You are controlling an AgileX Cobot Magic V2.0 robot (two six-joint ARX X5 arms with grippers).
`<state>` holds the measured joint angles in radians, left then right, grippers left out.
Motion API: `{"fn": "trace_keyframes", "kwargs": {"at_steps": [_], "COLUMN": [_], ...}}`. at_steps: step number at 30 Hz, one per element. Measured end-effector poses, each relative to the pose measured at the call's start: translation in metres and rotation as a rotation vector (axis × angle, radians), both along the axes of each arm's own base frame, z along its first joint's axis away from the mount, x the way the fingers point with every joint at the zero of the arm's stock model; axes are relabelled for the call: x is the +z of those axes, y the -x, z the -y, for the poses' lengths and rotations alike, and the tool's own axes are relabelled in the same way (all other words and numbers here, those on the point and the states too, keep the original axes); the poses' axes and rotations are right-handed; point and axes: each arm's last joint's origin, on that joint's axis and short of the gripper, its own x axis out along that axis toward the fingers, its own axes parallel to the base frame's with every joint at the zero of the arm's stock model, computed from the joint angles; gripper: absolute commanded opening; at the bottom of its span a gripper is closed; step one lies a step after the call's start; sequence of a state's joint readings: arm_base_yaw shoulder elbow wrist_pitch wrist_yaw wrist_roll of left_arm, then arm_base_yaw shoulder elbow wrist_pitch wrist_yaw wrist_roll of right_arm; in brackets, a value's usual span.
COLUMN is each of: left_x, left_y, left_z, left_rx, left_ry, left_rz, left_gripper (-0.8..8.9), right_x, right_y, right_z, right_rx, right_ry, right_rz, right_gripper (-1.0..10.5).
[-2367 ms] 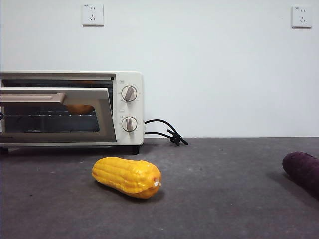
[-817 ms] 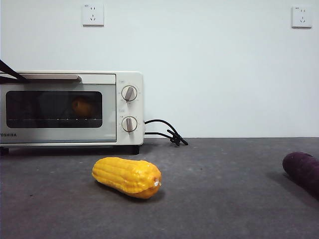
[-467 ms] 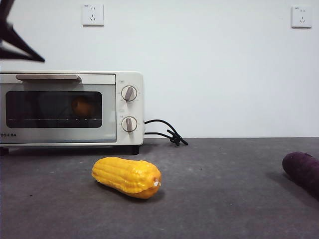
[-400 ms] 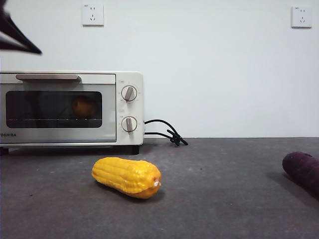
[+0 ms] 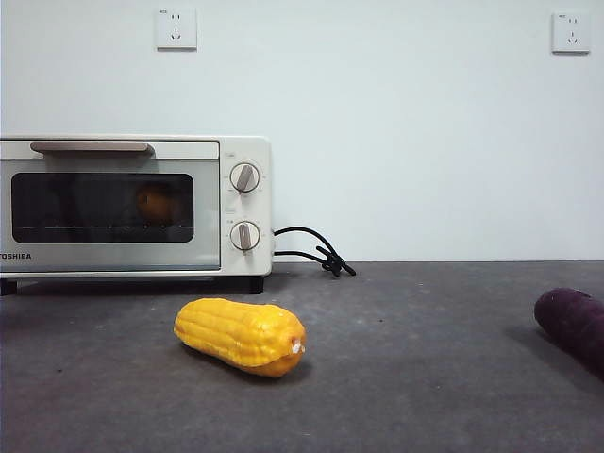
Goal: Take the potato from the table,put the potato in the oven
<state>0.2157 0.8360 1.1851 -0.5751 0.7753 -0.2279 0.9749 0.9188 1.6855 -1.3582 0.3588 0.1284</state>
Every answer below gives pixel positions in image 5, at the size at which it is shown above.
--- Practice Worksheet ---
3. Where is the yellow corn cob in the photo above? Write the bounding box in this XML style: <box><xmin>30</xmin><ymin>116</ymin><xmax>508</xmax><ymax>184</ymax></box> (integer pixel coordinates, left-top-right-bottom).
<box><xmin>174</xmin><ymin>296</ymin><xmax>307</xmax><ymax>378</ymax></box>

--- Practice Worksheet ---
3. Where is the purple sweet potato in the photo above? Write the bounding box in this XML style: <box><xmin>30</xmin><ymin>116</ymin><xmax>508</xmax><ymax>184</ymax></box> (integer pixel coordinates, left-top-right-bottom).
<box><xmin>533</xmin><ymin>287</ymin><xmax>604</xmax><ymax>378</ymax></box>

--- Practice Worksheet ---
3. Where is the brown potato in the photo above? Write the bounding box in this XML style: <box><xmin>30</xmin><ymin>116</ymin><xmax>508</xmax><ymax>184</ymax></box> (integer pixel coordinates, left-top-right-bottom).
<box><xmin>135</xmin><ymin>185</ymin><xmax>175</xmax><ymax>223</ymax></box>

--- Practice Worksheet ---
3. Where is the glass oven door beige handle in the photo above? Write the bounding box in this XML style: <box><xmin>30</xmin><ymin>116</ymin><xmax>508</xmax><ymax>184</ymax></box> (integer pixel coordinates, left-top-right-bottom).
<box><xmin>0</xmin><ymin>140</ymin><xmax>222</xmax><ymax>274</ymax></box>

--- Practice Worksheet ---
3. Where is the white wall socket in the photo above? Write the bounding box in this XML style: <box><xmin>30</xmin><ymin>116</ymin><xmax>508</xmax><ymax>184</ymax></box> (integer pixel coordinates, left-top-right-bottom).
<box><xmin>156</xmin><ymin>7</ymin><xmax>198</xmax><ymax>52</ymax></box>
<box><xmin>550</xmin><ymin>12</ymin><xmax>592</xmax><ymax>57</ymax></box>

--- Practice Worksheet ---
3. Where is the metal wire oven rack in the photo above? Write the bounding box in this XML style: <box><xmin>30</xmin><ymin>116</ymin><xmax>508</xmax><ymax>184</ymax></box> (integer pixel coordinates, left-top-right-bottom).
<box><xmin>13</xmin><ymin>224</ymin><xmax>194</xmax><ymax>232</ymax></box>

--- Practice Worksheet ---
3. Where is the beige oven control knob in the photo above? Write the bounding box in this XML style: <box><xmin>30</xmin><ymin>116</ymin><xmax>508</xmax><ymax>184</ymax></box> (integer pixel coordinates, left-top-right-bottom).
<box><xmin>229</xmin><ymin>162</ymin><xmax>262</xmax><ymax>194</ymax></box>
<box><xmin>229</xmin><ymin>220</ymin><xmax>261</xmax><ymax>256</ymax></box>

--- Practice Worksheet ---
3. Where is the white Toshiba toaster oven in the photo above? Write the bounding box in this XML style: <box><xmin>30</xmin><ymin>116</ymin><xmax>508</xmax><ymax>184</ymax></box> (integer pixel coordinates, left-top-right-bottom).
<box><xmin>0</xmin><ymin>135</ymin><xmax>274</xmax><ymax>296</ymax></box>

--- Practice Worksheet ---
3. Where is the black oven power cable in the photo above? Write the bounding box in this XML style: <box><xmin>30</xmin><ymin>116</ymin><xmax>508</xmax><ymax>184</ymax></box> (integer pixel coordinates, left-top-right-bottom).
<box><xmin>273</xmin><ymin>226</ymin><xmax>358</xmax><ymax>278</ymax></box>

